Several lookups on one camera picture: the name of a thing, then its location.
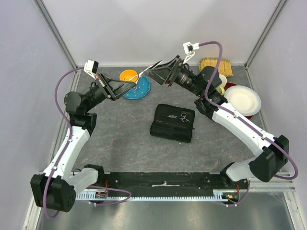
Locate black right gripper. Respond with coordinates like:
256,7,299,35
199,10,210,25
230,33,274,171
143,55,204,97

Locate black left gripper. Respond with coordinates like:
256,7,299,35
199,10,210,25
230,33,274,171
84,72,135,113

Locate silver thinning scissors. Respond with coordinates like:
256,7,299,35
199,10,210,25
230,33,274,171
162,113,191,123

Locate black zippered tool case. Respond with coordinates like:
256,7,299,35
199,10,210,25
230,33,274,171
150,104,195,143

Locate silver hair scissors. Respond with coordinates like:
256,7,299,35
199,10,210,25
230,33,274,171
123,60,163,83

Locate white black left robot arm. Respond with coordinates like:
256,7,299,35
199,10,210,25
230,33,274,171
30,74,136,217

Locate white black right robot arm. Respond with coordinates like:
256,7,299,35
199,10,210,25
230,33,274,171
145,56,289,189

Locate orange bowl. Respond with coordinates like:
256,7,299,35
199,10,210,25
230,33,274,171
119,69,139,82

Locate blue polka dot plate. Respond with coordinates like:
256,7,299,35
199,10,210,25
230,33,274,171
123,76,151,100

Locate pale green mug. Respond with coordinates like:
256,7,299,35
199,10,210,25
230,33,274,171
216,74,227,95

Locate woven bamboo tray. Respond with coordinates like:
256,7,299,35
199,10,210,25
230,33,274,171
199,57,233,77

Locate red round plate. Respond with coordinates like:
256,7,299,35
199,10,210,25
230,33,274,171
230,86,256,120

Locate white paper plate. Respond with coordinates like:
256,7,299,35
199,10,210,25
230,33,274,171
224,85,261,116

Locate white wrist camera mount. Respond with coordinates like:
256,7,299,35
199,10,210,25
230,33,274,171
183,42,199,64

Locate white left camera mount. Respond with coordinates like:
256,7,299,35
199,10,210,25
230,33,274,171
83,60,99,79

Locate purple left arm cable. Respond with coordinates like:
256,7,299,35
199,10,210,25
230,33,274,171
44,66,132,219

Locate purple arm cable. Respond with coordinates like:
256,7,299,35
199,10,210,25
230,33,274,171
198,41,300,207
44,66,132,219

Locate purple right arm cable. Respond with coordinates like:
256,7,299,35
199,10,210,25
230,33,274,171
198,41,300,207

